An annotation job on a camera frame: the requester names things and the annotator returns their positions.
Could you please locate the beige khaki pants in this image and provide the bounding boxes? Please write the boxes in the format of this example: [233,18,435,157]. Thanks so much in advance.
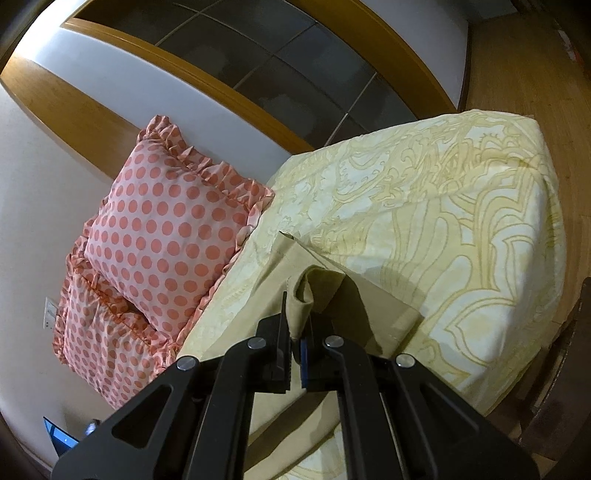
[231,233,421,440]

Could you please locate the lower pink polka-dot pillow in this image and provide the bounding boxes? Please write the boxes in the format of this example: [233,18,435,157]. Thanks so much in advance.
[53,235,212,409]

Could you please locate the pink polka-dot pillow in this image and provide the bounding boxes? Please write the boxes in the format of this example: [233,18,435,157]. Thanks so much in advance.
[84,115,273,338]
[53,235,212,409]

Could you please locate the blue glowing screen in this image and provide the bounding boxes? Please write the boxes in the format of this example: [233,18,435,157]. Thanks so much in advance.
[43,417,79,456]

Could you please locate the dark wooden chair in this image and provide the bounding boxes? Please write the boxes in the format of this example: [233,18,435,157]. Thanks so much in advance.
[519,279,590,461]

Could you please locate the upper pink polka-dot pillow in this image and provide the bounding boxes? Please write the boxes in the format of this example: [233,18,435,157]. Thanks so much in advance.
[84,115,273,338]

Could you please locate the yellow patterned bed cover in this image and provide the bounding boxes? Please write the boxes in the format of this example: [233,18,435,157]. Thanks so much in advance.
[181,110,567,414]

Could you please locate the wooden framed dark window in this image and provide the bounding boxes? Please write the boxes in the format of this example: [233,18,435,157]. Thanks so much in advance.
[0,0,470,179]

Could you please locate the white wall socket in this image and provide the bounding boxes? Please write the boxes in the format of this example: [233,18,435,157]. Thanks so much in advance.
[42,297,58,329]

